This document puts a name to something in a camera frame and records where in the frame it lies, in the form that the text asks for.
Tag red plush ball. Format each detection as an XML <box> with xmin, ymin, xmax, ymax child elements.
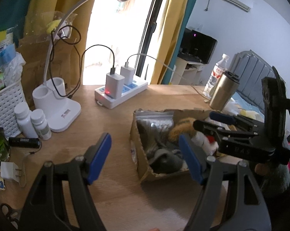
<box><xmin>207</xmin><ymin>136</ymin><xmax>216</xmax><ymax>145</ymax></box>

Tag clear plastic bag bundle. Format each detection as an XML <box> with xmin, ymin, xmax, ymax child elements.
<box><xmin>191</xmin><ymin>131</ymin><xmax>218</xmax><ymax>155</ymax></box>

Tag grey sock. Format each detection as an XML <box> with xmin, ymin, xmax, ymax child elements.
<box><xmin>146</xmin><ymin>146</ymin><xmax>184</xmax><ymax>174</ymax></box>

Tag cotton swab bag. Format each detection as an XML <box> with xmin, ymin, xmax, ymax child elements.
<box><xmin>135</xmin><ymin>110</ymin><xmax>174</xmax><ymax>152</ymax></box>

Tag person hand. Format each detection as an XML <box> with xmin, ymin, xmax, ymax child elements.
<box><xmin>255</xmin><ymin>163</ymin><xmax>270</xmax><ymax>176</ymax></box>

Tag yellow crumpled bag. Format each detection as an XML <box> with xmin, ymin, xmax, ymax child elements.
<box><xmin>240</xmin><ymin>109</ymin><xmax>264</xmax><ymax>122</ymax></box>

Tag black scissors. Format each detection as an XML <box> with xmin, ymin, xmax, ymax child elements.
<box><xmin>0</xmin><ymin>203</ymin><xmax>21</xmax><ymax>229</ymax></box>

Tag steel travel tumbler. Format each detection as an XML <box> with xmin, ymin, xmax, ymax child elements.
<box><xmin>209</xmin><ymin>71</ymin><xmax>240</xmax><ymax>110</ymax></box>

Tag grey bed headboard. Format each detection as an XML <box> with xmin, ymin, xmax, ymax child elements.
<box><xmin>230</xmin><ymin>50</ymin><xmax>275</xmax><ymax>113</ymax></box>

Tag white plug adapter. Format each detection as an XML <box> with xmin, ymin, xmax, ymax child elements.
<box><xmin>0</xmin><ymin>162</ymin><xmax>23</xmax><ymax>182</ymax></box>

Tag clear water bottle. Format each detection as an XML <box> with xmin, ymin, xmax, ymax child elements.
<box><xmin>203</xmin><ymin>54</ymin><xmax>230</xmax><ymax>98</ymax></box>

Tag black small device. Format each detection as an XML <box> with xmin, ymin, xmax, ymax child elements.
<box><xmin>8</xmin><ymin>137</ymin><xmax>41</xmax><ymax>149</ymax></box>

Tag brown cardboard box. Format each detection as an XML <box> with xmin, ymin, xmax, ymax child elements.
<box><xmin>130</xmin><ymin>109</ymin><xmax>211</xmax><ymax>183</ymax></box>

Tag black monitor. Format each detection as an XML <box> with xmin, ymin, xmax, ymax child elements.
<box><xmin>177</xmin><ymin>28</ymin><xmax>217</xmax><ymax>64</ymax></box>

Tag white pill bottle short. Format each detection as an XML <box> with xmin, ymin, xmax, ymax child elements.
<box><xmin>30</xmin><ymin>109</ymin><xmax>52</xmax><ymax>140</ymax></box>

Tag white desk lamp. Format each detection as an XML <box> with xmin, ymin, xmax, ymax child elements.
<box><xmin>32</xmin><ymin>0</ymin><xmax>127</xmax><ymax>132</ymax></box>

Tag white pill bottle tall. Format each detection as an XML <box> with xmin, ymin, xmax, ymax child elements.
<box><xmin>14</xmin><ymin>102</ymin><xmax>38</xmax><ymax>138</ymax></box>

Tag white power strip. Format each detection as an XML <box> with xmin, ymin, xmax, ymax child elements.
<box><xmin>94</xmin><ymin>79</ymin><xmax>149</xmax><ymax>109</ymax></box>

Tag white plastic basket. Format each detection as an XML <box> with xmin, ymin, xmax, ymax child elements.
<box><xmin>0</xmin><ymin>79</ymin><xmax>26</xmax><ymax>138</ymax></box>

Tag yellow curtain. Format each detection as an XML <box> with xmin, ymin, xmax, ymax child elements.
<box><xmin>151</xmin><ymin>0</ymin><xmax>188</xmax><ymax>85</ymax></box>

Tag teal curtain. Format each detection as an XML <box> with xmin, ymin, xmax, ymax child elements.
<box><xmin>0</xmin><ymin>0</ymin><xmax>40</xmax><ymax>36</ymax></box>

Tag white charger black cable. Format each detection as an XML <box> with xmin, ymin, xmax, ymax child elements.
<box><xmin>49</xmin><ymin>25</ymin><xmax>125</xmax><ymax>100</ymax></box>

